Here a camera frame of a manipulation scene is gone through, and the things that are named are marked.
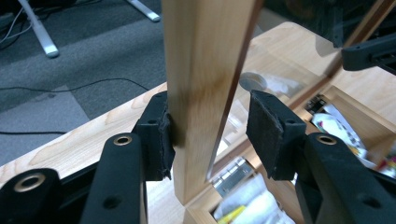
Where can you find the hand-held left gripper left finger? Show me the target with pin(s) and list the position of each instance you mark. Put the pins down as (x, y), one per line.
(157, 143)

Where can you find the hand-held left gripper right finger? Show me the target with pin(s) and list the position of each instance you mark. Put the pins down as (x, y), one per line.
(267, 133)

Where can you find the wooden compartment box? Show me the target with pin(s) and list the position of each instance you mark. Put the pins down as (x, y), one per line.
(199, 62)

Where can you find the grey table grommet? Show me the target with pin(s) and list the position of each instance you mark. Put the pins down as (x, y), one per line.
(250, 81)

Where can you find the white metal table frame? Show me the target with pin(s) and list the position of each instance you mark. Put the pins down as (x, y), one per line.
(42, 34)

